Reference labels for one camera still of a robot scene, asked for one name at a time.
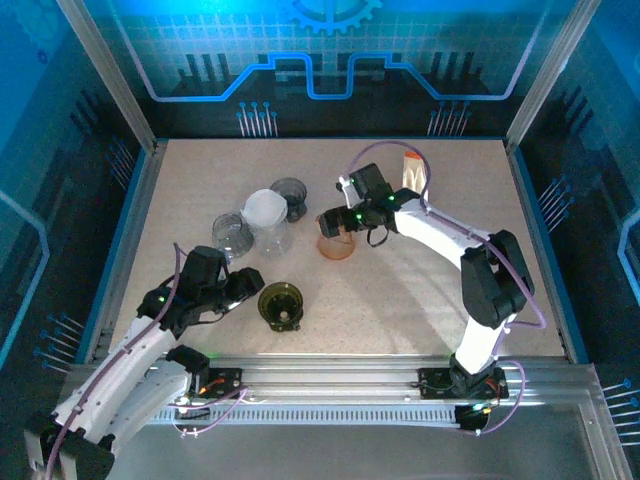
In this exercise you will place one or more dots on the aluminium frame post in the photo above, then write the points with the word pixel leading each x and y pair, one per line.
pixel 107 75
pixel 552 75

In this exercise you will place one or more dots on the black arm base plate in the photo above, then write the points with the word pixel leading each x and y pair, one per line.
pixel 435 382
pixel 225 382

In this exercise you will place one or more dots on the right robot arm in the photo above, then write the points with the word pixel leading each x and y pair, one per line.
pixel 435 227

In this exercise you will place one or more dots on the orange glass carafe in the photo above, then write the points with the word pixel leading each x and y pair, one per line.
pixel 337 250

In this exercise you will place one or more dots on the clear glass carafe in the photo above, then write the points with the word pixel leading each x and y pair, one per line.
pixel 272 242

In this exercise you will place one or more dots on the aluminium mounting rail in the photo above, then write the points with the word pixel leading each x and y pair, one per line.
pixel 325 375

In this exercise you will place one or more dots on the smoke grey coffee dripper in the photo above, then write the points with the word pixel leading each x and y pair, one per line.
pixel 292 192

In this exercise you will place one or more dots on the orange coffee filter box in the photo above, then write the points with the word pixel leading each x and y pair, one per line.
pixel 412 170

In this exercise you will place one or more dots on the olive green coffee dripper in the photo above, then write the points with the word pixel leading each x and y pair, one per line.
pixel 280 302

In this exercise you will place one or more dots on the white paper coffee filter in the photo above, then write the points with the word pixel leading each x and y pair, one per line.
pixel 264 207

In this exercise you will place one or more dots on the black controller box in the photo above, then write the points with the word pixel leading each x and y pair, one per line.
pixel 472 417

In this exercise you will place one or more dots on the smoke grey glass carafe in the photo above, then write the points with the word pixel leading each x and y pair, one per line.
pixel 230 237

